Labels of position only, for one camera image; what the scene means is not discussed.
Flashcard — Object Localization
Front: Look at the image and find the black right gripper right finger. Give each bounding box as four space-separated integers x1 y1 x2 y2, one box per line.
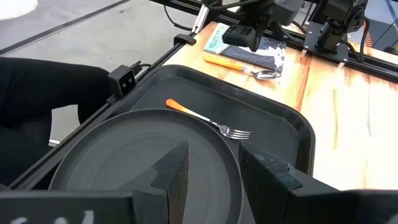
238 140 352 224

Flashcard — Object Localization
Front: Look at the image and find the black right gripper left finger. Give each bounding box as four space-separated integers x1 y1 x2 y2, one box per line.
119 140 191 224

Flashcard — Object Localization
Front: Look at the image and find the round black plate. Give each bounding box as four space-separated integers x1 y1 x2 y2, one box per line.
49 108 244 224

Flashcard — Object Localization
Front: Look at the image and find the fork with orange handle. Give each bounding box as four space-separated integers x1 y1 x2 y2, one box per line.
165 98 252 141

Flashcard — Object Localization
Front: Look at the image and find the black square tray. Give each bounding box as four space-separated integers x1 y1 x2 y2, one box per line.
30 64 317 224

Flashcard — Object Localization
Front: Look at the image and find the Yellowstone waterfall book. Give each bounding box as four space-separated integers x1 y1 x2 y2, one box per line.
203 22 287 73

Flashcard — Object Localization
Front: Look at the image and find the black mat with hazard stripes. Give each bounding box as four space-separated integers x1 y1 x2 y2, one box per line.
361 29 374 49

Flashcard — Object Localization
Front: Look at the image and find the person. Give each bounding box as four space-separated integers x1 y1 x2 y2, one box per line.
0 57 112 188

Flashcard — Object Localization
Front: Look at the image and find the silver frame bracket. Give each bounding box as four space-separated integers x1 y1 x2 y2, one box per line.
191 4 210 34

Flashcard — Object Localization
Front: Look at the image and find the spoon with orange handle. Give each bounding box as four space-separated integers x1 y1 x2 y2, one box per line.
204 55 282 81

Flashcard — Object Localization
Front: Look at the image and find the black frame clamp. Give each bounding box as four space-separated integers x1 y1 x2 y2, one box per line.
173 33 197 47

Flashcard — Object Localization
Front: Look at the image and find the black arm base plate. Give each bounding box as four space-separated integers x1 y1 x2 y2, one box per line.
302 21 350 65

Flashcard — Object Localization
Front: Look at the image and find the black table-level camera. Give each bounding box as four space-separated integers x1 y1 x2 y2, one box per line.
106 64 138 101

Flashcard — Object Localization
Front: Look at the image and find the black aluminium table frame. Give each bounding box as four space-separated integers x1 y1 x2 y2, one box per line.
0 0 398 191

